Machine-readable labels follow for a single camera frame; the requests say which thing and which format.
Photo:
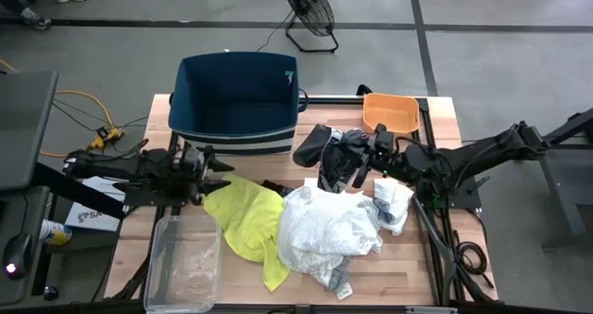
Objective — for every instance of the dark grey side desk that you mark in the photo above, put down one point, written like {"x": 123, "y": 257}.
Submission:
{"x": 14, "y": 212}

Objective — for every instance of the navy fabric storage bin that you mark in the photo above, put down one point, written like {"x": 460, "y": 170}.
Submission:
{"x": 231, "y": 96}

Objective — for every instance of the white labelled box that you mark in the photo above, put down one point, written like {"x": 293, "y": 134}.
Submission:
{"x": 92, "y": 219}

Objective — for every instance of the clear plastic container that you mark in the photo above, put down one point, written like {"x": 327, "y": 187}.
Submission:
{"x": 185, "y": 267}

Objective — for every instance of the white patterned cloth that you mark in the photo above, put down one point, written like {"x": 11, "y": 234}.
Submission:
{"x": 319, "y": 226}

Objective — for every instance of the yellow power plug block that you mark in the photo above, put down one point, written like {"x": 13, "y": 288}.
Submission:
{"x": 104, "y": 137}

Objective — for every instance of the yellow shirt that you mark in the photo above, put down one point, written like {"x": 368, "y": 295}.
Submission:
{"x": 250, "y": 217}

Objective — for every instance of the blue sock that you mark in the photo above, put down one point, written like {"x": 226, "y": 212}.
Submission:
{"x": 383, "y": 210}

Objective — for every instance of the black garment with grey trim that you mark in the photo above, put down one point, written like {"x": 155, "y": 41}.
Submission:
{"x": 308, "y": 149}

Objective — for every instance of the black metal support bar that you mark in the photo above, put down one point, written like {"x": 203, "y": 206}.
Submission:
{"x": 79, "y": 191}

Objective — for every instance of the grey striped sock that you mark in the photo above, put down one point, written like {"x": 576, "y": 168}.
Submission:
{"x": 340, "y": 277}

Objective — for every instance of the black floor fan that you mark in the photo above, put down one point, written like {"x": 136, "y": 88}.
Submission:
{"x": 308, "y": 3}

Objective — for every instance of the dark grey monitor panel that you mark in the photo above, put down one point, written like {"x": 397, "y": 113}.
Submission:
{"x": 23, "y": 129}

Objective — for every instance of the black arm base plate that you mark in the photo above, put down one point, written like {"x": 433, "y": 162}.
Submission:
{"x": 468, "y": 197}
{"x": 148, "y": 199}

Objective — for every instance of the small black clamp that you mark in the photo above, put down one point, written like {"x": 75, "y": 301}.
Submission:
{"x": 363, "y": 90}

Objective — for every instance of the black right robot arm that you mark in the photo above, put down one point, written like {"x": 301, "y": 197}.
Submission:
{"x": 486, "y": 152}

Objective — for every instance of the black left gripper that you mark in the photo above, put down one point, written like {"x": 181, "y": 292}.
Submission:
{"x": 190, "y": 170}

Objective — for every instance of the black computer mouse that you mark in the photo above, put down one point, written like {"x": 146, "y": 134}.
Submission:
{"x": 21, "y": 249}

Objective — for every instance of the white cloth garment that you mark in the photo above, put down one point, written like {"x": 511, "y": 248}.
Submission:
{"x": 399, "y": 193}

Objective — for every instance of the white and yellow can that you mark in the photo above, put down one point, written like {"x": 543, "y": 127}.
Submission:
{"x": 55, "y": 233}

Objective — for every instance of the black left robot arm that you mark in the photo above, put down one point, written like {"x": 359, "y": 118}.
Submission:
{"x": 116, "y": 166}

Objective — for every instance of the orange plastic basket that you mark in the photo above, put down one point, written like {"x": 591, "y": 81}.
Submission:
{"x": 391, "y": 112}

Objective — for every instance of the small black knob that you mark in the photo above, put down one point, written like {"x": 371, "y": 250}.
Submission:
{"x": 51, "y": 293}

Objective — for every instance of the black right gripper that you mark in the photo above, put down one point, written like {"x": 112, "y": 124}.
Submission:
{"x": 387, "y": 152}

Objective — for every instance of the black metal stand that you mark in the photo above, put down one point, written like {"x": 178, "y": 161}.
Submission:
{"x": 560, "y": 184}

